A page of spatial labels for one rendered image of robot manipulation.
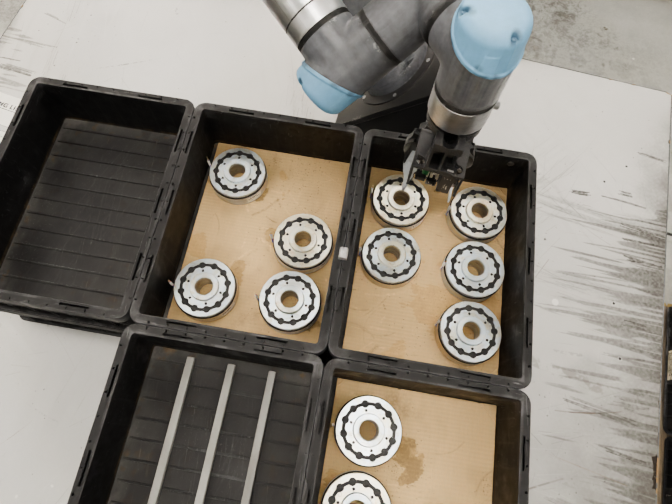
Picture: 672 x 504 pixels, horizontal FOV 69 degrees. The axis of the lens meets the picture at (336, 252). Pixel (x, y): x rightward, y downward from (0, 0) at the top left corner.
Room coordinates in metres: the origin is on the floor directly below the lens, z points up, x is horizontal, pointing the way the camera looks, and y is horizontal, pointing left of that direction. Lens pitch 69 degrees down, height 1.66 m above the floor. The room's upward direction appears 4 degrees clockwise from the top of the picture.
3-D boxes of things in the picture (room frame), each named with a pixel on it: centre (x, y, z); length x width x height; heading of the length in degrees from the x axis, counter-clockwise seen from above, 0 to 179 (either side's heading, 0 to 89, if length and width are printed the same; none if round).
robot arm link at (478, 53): (0.39, -0.13, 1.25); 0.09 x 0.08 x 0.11; 29
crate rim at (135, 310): (0.32, 0.13, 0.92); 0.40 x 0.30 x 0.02; 175
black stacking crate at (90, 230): (0.35, 0.43, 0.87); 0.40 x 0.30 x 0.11; 175
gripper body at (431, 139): (0.38, -0.13, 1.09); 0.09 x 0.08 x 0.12; 168
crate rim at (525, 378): (0.30, -0.16, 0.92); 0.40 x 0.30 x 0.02; 175
